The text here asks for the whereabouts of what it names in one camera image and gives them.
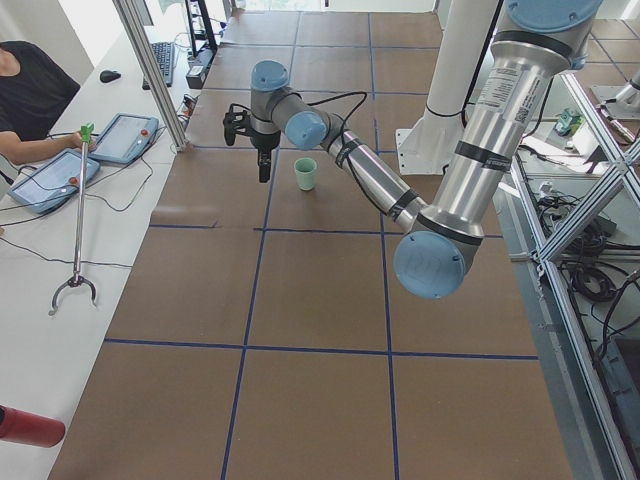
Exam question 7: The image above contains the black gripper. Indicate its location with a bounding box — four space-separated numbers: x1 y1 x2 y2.
251 130 280 183

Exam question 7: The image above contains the mint green cup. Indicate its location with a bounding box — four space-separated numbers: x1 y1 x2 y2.
295 170 316 191
294 157 317 175

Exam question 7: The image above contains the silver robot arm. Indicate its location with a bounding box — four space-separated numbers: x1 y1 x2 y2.
249 1 600 299

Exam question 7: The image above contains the far blue teach pendant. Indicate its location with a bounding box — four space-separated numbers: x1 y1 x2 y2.
89 113 159 165

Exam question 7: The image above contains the blue teach pendant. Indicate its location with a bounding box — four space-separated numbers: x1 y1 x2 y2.
89 113 159 165
8 149 82 214

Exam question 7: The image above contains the black keyboard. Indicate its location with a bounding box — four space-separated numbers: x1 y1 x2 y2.
150 42 175 87

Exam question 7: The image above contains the brown paper table cover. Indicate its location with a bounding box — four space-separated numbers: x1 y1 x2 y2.
51 12 572 479

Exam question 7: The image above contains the black computer mouse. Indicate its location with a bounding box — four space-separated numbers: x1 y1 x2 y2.
99 70 121 84

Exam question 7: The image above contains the silver reacher grabber tool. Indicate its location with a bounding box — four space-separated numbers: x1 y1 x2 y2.
48 123 97 316

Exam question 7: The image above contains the near blue teach pendant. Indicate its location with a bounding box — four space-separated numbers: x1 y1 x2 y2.
8 149 82 214

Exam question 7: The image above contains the person in black shirt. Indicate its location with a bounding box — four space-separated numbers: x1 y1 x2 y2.
1 41 82 165

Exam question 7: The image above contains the red bottle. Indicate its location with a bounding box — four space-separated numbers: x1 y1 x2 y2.
1 406 66 448

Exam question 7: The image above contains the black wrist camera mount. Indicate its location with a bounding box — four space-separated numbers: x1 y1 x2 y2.
223 103 252 146

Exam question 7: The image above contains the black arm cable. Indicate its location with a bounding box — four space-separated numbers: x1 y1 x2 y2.
301 90 391 216

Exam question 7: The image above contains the white camera mast pedestal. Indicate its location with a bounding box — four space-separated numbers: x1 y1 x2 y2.
396 1 502 175

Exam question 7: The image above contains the aluminium frame post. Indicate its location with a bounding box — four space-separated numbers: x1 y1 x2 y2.
112 0 188 152

